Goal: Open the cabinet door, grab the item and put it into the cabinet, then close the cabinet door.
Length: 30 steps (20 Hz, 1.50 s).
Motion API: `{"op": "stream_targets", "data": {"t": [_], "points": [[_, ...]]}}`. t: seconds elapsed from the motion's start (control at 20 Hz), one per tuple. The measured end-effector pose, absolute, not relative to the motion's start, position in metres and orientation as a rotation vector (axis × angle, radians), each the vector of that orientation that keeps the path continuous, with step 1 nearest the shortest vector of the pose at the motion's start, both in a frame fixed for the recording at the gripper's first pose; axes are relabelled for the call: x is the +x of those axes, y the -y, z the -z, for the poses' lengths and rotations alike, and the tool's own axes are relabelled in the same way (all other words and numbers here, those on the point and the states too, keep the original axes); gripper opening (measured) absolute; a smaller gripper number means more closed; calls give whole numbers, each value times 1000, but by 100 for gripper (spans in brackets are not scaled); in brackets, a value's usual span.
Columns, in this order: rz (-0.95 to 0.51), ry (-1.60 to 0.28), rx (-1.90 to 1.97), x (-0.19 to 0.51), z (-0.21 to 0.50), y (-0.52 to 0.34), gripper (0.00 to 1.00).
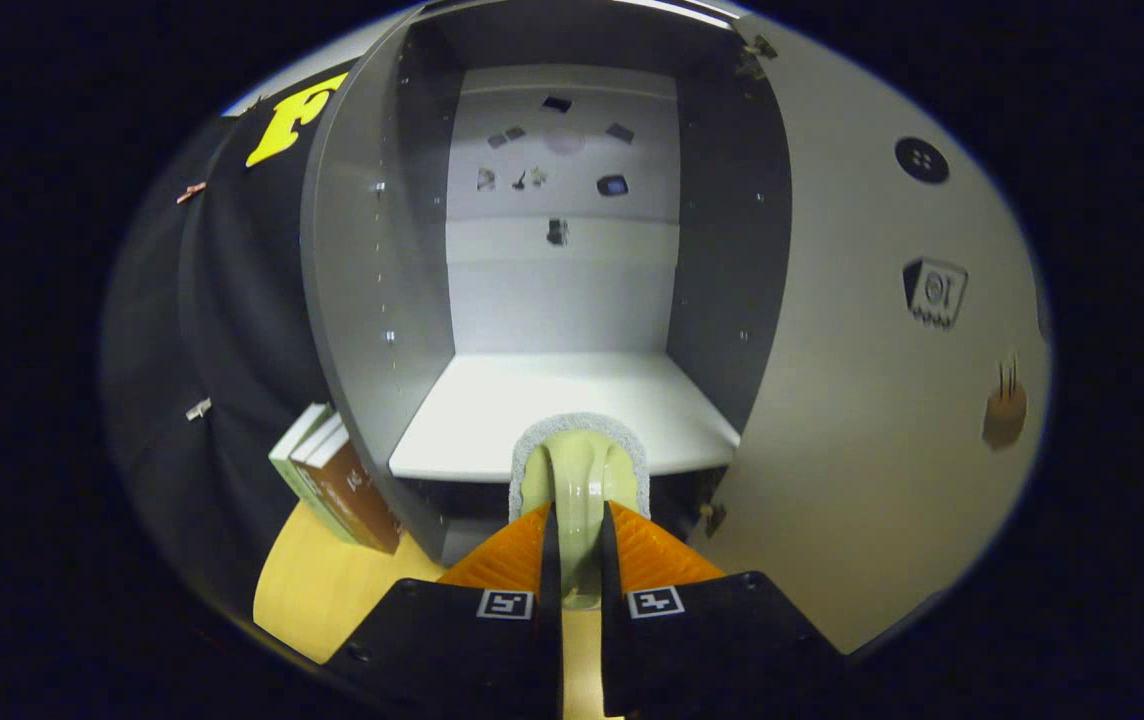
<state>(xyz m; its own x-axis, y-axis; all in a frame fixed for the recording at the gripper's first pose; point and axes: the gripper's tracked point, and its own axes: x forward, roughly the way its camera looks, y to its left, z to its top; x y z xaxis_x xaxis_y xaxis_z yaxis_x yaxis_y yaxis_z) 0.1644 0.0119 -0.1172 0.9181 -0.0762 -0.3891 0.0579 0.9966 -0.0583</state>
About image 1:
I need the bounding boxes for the green book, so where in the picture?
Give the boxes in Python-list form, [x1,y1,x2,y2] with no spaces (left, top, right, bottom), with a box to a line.
[268,402,358,547]

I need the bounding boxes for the beige cabinet door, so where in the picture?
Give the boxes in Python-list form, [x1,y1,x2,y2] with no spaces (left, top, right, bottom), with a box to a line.
[687,14,1054,657]

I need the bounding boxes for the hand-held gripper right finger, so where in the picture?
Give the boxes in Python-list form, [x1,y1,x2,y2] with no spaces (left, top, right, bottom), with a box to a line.
[598,500,847,720]

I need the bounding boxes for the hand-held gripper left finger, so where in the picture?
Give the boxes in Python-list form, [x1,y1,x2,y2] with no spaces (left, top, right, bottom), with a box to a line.
[320,500,565,720]

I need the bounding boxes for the white cabinet shelf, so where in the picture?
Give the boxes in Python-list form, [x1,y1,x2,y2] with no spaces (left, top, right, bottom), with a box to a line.
[388,350,742,484]

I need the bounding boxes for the brown book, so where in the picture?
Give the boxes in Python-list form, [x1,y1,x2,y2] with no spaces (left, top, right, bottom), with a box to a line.
[289,414,404,555]

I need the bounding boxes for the long ceiling light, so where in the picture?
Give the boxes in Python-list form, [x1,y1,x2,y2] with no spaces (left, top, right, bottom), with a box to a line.
[617,0,738,25]

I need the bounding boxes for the pale green handled scrubber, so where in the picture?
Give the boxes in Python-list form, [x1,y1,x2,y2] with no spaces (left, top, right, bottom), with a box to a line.
[509,411,652,613]

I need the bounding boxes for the grey cabinet body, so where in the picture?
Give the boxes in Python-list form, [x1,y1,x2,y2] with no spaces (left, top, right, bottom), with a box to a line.
[299,0,793,567]

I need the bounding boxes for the black backdrop cloth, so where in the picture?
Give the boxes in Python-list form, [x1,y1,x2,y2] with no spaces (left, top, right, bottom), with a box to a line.
[102,70,353,621]

